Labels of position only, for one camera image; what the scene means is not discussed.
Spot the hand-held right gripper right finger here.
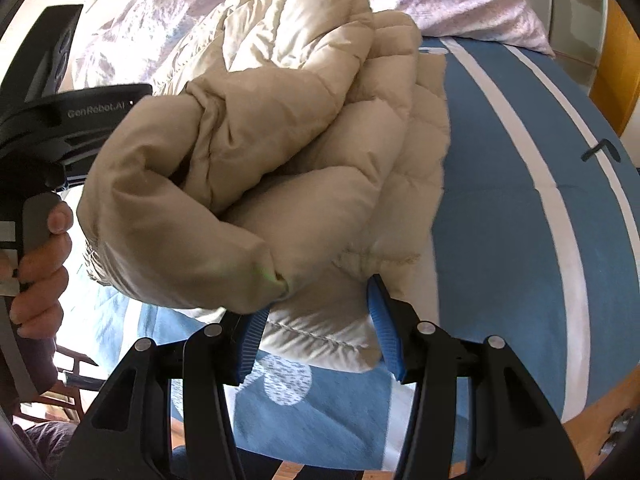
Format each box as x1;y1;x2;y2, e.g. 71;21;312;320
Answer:
367;275;586;480

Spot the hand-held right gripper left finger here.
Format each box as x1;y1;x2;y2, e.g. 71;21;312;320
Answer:
55;310;273;480

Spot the wooden chair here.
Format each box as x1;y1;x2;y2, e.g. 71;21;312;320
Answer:
10;342;103;423

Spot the person's leg in dark trousers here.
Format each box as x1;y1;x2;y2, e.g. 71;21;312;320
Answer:
12;420;81;480

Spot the pink floral duvet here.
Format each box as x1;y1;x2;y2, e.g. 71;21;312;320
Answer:
64;0;281;93

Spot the cream quilted down jacket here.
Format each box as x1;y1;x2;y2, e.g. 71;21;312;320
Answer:
76;0;452;373

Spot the bed with blue striped sheet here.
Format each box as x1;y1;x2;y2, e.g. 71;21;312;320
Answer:
65;35;640;473

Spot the person's left hand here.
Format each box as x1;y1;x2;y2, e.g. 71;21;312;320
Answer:
10;201;76;339

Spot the grey metal fitting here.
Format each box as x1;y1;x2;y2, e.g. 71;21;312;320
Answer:
599;409;637;457

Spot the wooden door with glass panes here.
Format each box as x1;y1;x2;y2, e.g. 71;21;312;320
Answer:
547;0;640;171

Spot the person's left forearm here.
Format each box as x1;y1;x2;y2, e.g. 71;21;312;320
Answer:
29;332;61;395

